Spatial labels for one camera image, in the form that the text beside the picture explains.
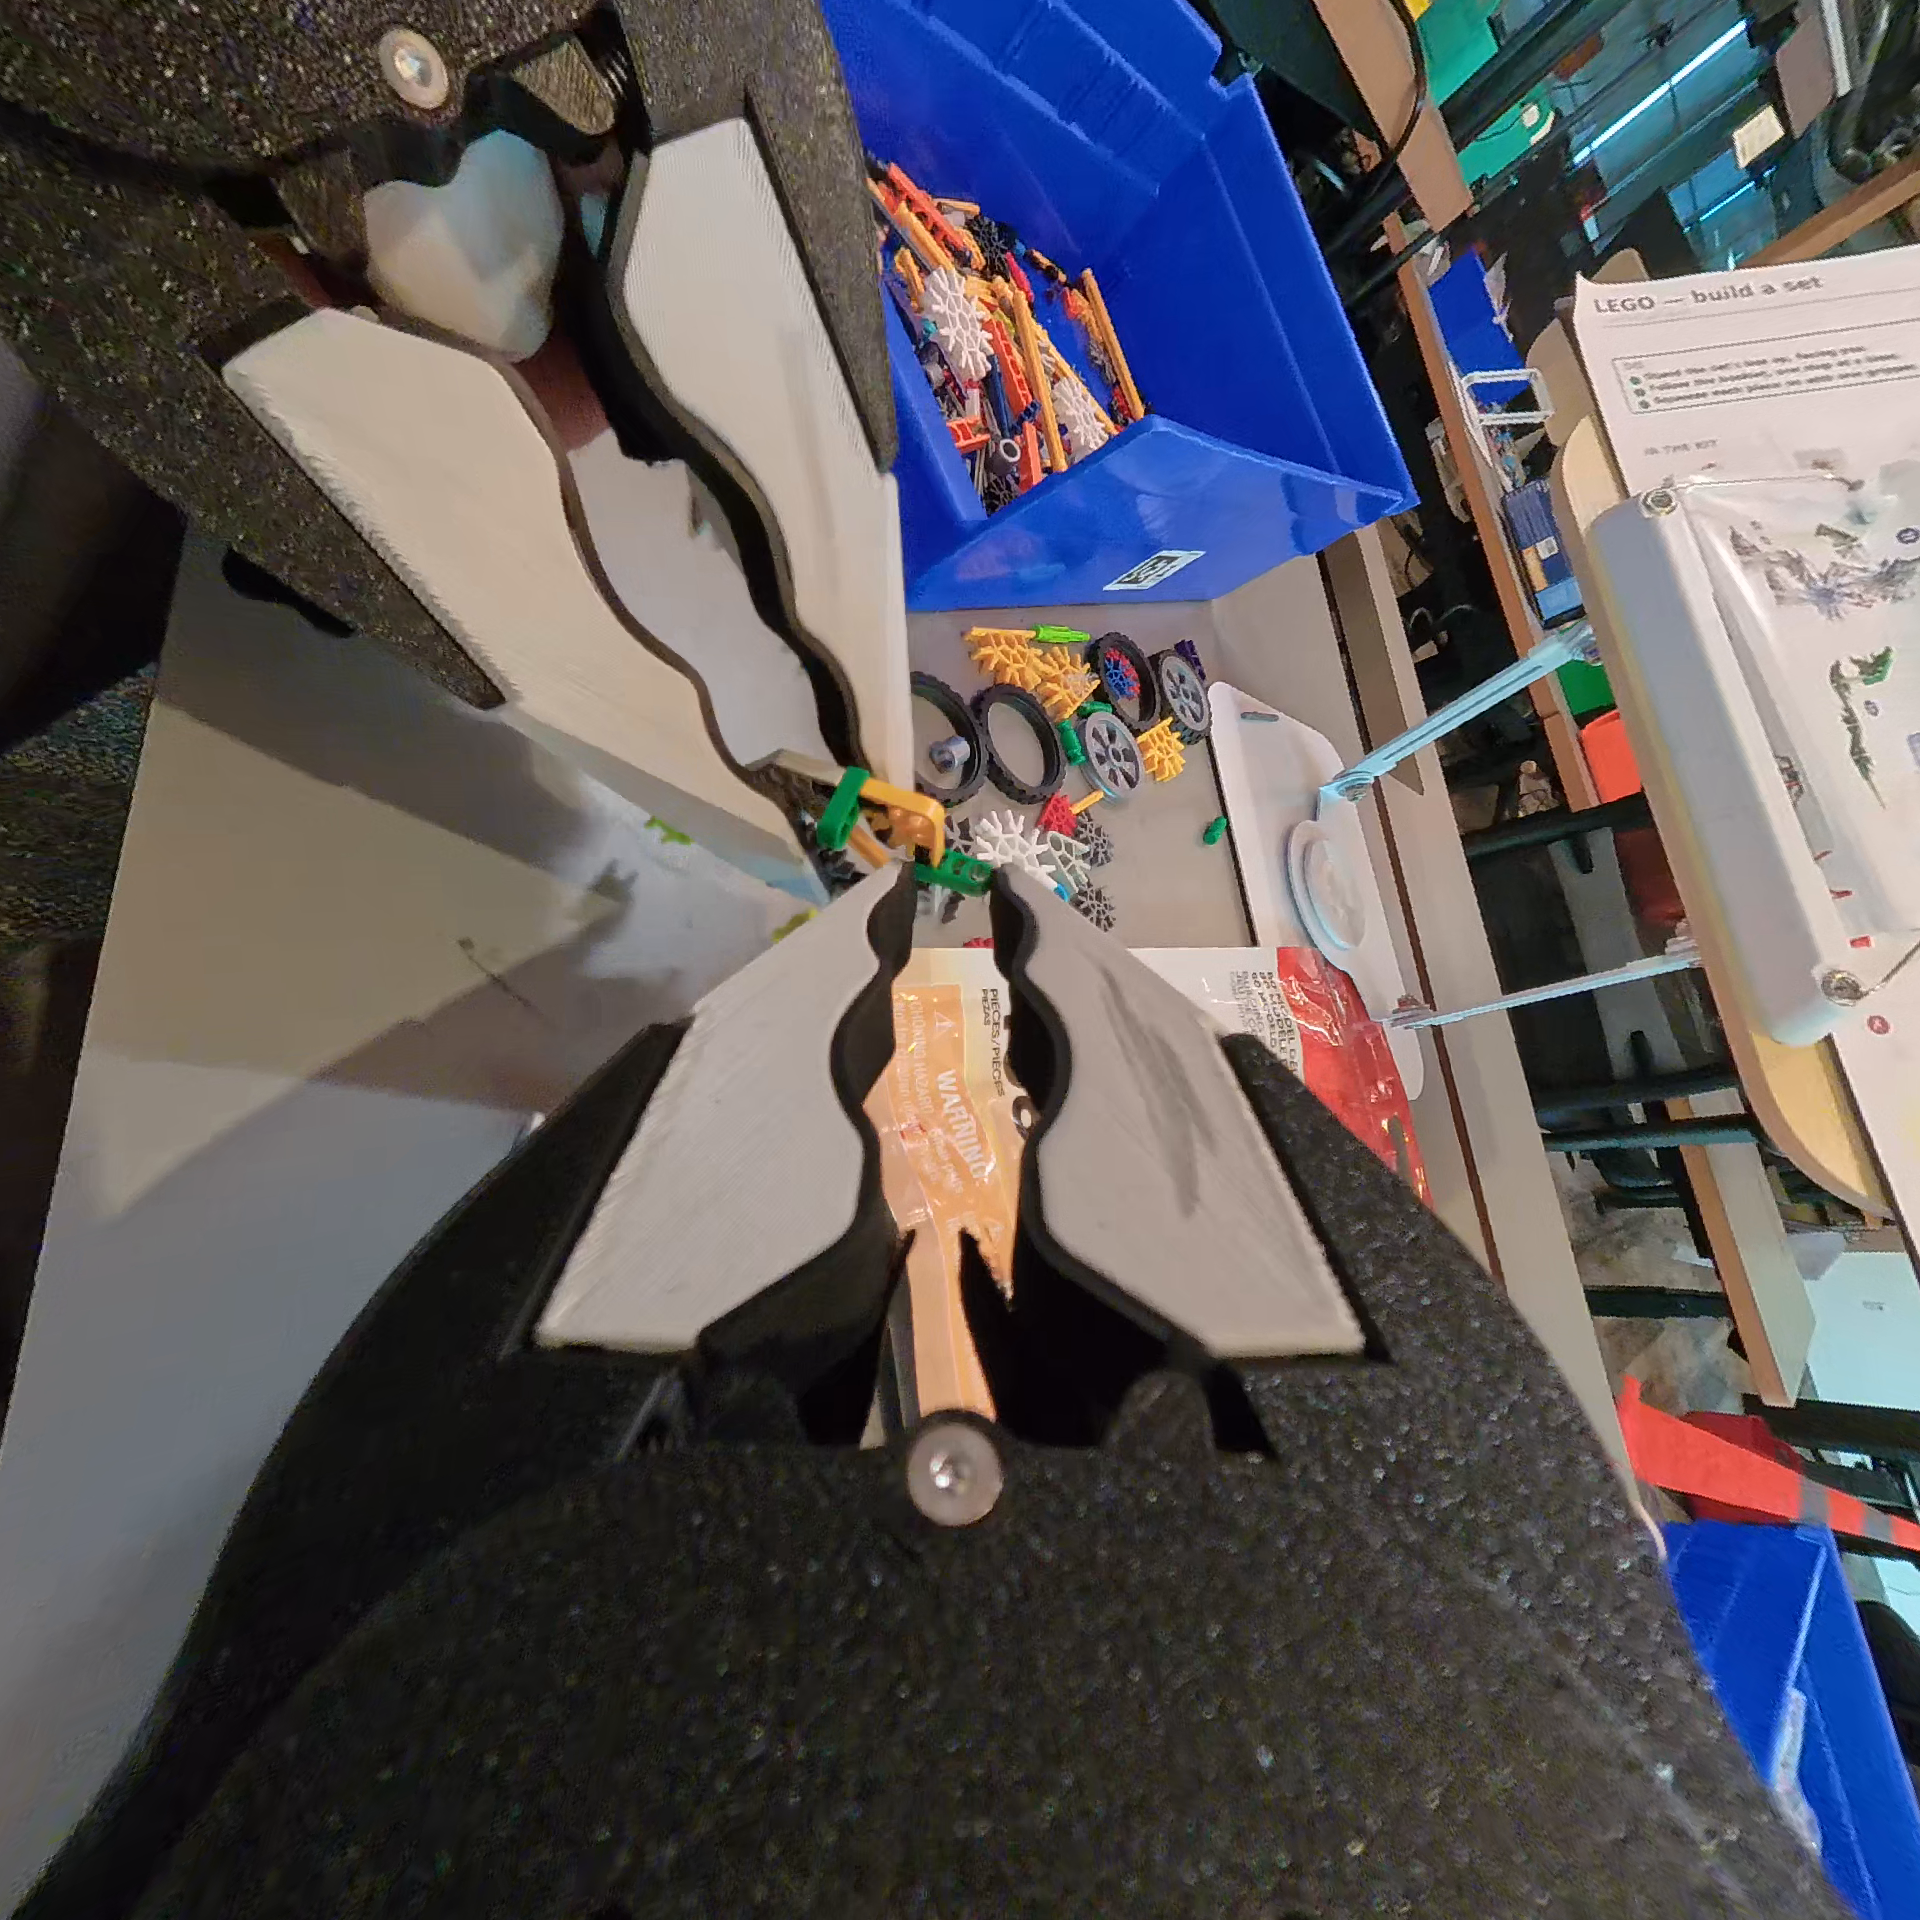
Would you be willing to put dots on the dark gray snowflake connector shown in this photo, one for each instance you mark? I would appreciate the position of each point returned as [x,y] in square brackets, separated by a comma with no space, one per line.
[1096,845]
[1096,907]

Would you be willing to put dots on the person's left hand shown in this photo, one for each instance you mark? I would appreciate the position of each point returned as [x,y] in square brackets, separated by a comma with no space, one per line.
[570,390]

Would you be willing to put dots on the green bin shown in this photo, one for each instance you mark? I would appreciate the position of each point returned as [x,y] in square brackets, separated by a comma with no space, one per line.
[1583,684]

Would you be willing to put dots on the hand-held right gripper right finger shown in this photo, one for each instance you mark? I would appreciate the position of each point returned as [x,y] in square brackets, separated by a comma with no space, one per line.
[1201,1185]

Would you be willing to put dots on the lime and gray toy assembly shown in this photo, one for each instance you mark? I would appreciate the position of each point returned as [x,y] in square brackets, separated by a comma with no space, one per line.
[907,819]

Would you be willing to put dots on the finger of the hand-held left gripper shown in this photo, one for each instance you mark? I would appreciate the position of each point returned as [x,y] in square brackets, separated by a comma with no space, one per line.
[450,508]
[763,374]

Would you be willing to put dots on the yellow fan connector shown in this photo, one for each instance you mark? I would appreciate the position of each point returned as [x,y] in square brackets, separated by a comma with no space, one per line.
[1023,671]
[1160,752]

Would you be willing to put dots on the white paper sign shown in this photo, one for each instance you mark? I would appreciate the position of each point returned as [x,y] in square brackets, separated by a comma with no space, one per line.
[1726,374]

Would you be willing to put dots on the black rubber tire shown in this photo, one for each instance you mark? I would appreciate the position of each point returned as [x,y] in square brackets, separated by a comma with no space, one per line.
[992,740]
[923,705]

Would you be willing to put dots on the black wheel with gray hub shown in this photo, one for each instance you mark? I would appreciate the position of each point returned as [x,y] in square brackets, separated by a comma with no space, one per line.
[1182,695]

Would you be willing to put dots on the blue printed box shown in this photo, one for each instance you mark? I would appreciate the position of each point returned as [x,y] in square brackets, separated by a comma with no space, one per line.
[1542,546]

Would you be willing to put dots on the gray wheel hub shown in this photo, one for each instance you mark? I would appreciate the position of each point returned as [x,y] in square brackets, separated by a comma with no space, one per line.
[1111,752]

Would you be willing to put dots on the red object with black stripes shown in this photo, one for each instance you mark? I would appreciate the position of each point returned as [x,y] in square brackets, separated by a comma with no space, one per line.
[1708,1454]

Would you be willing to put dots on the black wheel with blue connector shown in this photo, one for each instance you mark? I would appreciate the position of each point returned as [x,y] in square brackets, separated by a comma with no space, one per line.
[1122,684]

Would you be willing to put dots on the blue plastic bin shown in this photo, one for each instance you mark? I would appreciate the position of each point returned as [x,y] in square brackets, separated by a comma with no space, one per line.
[1275,453]
[1770,1678]

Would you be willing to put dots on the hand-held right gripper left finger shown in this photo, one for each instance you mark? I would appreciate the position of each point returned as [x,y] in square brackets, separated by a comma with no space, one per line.
[708,1185]

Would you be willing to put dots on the white snowflake connector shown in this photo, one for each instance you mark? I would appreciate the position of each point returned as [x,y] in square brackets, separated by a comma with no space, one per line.
[1023,845]

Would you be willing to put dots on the printed plastic toy bag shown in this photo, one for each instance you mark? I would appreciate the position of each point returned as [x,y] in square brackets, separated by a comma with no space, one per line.
[940,1109]

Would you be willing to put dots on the pile of toy construction pieces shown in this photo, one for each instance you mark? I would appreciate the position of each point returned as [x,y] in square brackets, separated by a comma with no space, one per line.
[1023,343]

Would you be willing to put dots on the small blue bin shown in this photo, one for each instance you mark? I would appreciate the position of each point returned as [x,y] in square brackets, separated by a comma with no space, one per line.
[1474,323]

